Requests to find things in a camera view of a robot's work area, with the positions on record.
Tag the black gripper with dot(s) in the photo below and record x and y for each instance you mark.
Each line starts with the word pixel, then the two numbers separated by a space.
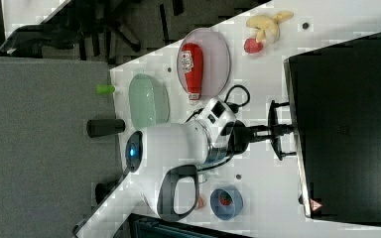
pixel 241 136

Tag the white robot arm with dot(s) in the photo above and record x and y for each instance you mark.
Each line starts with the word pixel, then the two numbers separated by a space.
pixel 164 160

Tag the small red strawberry toy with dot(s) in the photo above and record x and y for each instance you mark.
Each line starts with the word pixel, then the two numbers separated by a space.
pixel 225 199

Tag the green metal cup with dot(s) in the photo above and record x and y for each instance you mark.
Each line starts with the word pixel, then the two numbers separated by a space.
pixel 202 178

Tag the red plush strawberry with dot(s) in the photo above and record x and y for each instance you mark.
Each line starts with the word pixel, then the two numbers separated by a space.
pixel 252 47

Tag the blue bowl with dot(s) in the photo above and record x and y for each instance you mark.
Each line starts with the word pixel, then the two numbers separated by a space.
pixel 226 212

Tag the grey oval plate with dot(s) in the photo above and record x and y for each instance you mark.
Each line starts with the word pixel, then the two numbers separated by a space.
pixel 216 61

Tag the orange slice toy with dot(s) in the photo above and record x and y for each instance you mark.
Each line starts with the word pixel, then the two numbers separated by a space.
pixel 199 203

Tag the yellow plush banana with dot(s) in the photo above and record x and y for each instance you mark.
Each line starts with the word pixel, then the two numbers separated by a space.
pixel 267 28

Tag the red plush ketchup bottle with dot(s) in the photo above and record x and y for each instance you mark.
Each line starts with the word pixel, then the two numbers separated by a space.
pixel 192 65

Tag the green plastic colander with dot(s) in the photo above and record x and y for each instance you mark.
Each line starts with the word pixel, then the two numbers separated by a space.
pixel 148 100

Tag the green cap peg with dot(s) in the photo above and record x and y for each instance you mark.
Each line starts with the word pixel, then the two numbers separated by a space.
pixel 105 89

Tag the black office chair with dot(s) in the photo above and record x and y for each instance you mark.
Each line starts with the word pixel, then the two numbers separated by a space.
pixel 61 24

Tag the black cylinder post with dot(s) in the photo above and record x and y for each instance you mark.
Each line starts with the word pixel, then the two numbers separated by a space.
pixel 104 127

